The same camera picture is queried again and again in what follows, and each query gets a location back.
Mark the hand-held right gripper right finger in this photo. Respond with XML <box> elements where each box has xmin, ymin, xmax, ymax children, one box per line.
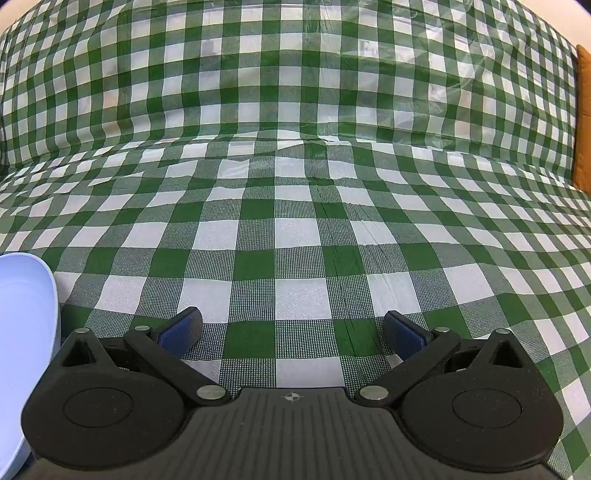
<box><xmin>355</xmin><ymin>310</ymin><xmax>532</xmax><ymax>408</ymax></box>

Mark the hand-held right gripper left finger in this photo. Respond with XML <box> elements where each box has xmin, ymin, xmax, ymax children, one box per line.
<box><xmin>54</xmin><ymin>307</ymin><xmax>232</xmax><ymax>408</ymax></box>

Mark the light blue plate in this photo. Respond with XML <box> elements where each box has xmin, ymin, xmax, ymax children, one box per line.
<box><xmin>0</xmin><ymin>252</ymin><xmax>60</xmax><ymax>480</ymax></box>

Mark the green white checkered tablecloth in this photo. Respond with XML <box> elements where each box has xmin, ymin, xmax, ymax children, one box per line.
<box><xmin>0</xmin><ymin>0</ymin><xmax>591</xmax><ymax>480</ymax></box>

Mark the orange brown panel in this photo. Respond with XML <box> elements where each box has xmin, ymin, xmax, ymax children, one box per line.
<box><xmin>571</xmin><ymin>45</ymin><xmax>591</xmax><ymax>192</ymax></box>

